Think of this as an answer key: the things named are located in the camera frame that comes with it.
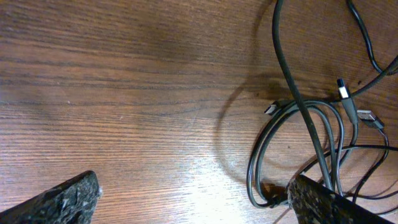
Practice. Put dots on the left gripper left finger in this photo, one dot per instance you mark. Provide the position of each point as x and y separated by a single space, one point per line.
73 201

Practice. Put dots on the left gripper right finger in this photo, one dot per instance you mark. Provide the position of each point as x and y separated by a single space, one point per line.
314 203

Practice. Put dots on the black usb cable long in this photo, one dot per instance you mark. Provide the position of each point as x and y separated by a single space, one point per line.
332 181

